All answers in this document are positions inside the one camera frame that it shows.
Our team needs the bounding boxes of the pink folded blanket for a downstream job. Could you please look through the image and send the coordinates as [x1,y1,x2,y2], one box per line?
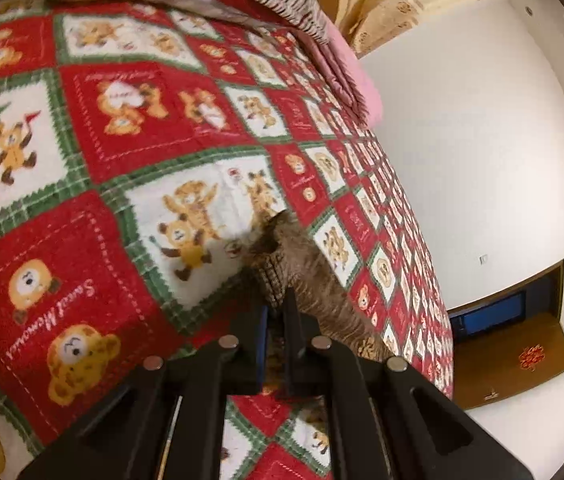
[326,21,384,129]

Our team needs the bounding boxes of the brown knitted sweater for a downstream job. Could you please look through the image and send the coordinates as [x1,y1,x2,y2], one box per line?
[244,210,393,362]

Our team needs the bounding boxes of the red teddy bear patchwork blanket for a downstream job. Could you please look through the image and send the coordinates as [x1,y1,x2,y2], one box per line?
[0,0,454,479]

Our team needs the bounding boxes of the brown wooden door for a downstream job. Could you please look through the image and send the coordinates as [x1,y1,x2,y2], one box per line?
[449,260,564,411]

